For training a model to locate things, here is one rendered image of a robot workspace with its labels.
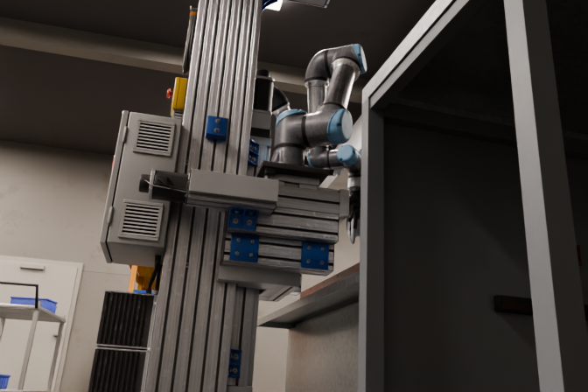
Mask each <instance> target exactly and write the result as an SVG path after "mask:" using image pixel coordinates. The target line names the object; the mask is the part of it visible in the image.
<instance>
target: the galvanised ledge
mask: <svg viewBox="0 0 588 392"><path fill-rule="evenodd" d="M359 295H360V272H355V273H353V274H352V275H350V276H347V277H345V278H343V279H341V280H339V281H338V282H335V283H332V284H330V285H328V286H326V287H325V288H323V289H321V290H318V291H316V292H314V293H312V294H310V295H308V296H306V297H303V298H301V299H299V300H298V301H296V302H294V303H292V304H288V305H286V306H285V307H283V308H281V309H279V310H277V311H274V312H272V313H271V314H269V315H266V316H264V317H262V318H259V319H258V320H257V326H262V327H273V328H283V329H291V328H293V327H296V326H301V325H303V324H306V323H309V322H311V321H313V320H316V319H321V318H323V317H326V316H329V315H332V314H334V313H337V312H342V311H344V310H347V309H350V308H353V307H355V306H358V305H359Z"/></svg>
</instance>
